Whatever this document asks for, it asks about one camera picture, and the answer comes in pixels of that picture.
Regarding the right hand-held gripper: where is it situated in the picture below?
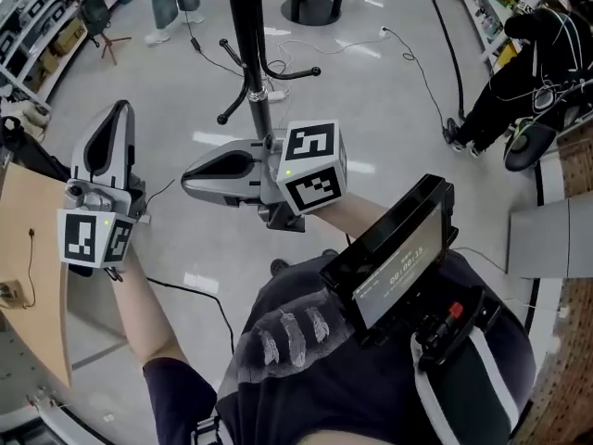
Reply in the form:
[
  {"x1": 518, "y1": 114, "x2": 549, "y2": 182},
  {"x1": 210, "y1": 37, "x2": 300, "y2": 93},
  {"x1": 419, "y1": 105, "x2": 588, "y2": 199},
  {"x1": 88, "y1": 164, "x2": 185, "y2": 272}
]
[{"x1": 181, "y1": 119, "x2": 348, "y2": 232}]

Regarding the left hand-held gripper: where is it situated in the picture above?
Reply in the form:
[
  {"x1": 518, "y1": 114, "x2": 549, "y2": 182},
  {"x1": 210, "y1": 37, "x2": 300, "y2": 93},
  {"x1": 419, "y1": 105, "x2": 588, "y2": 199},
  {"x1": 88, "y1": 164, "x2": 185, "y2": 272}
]
[{"x1": 57, "y1": 101, "x2": 147, "y2": 269}]

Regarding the black coat rack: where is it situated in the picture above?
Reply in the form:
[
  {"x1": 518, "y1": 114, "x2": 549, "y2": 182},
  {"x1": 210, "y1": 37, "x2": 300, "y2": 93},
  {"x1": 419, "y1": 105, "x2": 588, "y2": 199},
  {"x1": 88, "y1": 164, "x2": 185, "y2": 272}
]
[{"x1": 216, "y1": 0, "x2": 323, "y2": 156}]

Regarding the person's left forearm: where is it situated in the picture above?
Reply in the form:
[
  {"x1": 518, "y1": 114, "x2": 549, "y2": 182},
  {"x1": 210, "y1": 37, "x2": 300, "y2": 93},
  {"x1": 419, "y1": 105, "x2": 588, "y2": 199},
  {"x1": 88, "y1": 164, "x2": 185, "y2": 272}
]
[{"x1": 110, "y1": 248, "x2": 189, "y2": 368}]

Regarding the person's right forearm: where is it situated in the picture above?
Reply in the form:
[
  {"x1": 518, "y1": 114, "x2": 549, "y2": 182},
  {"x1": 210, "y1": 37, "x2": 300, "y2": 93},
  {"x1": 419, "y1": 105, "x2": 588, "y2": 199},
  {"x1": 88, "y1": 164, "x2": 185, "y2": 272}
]
[{"x1": 305, "y1": 191, "x2": 393, "y2": 243}]

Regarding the white metal shelf rack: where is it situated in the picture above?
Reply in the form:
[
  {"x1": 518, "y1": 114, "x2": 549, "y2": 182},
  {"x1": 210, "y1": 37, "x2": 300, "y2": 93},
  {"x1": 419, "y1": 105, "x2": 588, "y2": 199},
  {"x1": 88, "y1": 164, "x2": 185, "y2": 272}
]
[
  {"x1": 0, "y1": 0, "x2": 138, "y2": 108},
  {"x1": 456, "y1": 0, "x2": 593, "y2": 71}
]

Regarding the light wooden desk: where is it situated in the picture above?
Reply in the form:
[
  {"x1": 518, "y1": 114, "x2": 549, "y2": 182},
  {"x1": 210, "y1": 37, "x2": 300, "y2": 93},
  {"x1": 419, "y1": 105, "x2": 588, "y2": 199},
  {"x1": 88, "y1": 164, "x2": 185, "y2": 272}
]
[{"x1": 0, "y1": 162, "x2": 74, "y2": 388}]

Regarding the black office chair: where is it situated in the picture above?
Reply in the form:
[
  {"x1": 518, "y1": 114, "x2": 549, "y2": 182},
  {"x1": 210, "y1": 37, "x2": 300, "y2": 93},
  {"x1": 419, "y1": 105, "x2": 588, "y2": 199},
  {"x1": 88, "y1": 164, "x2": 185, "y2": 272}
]
[{"x1": 0, "y1": 116, "x2": 70, "y2": 184}]

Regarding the brown cardboard box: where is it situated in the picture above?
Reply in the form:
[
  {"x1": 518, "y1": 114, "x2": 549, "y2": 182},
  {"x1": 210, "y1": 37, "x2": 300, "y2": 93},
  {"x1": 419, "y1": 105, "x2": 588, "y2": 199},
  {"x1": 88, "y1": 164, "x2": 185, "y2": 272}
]
[
  {"x1": 51, "y1": 18, "x2": 89, "y2": 57},
  {"x1": 36, "y1": 48, "x2": 61, "y2": 76}
]

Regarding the brown tripod stand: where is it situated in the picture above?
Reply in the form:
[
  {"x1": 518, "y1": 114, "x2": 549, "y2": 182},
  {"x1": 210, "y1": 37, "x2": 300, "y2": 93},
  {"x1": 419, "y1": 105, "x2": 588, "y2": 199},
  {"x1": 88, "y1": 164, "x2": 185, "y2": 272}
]
[{"x1": 95, "y1": 32, "x2": 133, "y2": 67}]

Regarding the dark grey bag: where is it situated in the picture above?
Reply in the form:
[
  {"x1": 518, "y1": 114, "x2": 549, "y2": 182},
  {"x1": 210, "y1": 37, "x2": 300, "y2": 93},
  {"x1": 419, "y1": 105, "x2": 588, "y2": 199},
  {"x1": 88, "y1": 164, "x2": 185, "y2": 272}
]
[{"x1": 79, "y1": 0, "x2": 113, "y2": 39}]

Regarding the small clear gadget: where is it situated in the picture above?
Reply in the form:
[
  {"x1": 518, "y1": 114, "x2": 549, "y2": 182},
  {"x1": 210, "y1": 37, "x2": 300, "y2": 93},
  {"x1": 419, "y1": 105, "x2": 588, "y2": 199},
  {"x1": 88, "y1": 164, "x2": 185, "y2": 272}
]
[{"x1": 0, "y1": 279, "x2": 25, "y2": 306}]

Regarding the black chest monitor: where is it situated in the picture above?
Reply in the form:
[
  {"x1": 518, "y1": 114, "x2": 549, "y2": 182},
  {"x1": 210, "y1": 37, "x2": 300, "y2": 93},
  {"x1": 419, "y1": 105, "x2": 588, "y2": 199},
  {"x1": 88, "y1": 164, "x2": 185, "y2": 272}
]
[{"x1": 319, "y1": 172, "x2": 460, "y2": 345}]

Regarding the person's dark t-shirt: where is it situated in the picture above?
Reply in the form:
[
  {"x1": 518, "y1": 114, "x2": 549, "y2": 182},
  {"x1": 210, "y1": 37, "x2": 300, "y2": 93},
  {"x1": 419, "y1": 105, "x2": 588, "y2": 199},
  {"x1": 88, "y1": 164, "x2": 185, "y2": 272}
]
[{"x1": 142, "y1": 250, "x2": 538, "y2": 445}]

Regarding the thin black cable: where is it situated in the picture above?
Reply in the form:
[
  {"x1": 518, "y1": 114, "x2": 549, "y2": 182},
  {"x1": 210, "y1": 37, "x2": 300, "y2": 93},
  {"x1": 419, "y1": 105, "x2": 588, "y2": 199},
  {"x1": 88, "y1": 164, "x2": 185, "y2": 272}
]
[{"x1": 20, "y1": 228, "x2": 39, "y2": 310}]

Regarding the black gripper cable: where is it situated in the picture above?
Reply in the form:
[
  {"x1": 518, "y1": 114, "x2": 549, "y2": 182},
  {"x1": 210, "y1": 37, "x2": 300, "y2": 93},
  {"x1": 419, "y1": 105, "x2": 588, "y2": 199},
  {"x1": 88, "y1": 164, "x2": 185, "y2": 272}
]
[{"x1": 146, "y1": 275, "x2": 236, "y2": 356}]

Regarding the thick black hose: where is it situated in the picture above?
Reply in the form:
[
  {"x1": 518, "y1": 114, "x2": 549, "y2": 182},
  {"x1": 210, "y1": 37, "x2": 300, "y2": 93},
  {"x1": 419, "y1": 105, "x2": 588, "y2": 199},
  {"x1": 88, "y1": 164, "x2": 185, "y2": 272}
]
[{"x1": 428, "y1": 0, "x2": 468, "y2": 122}]

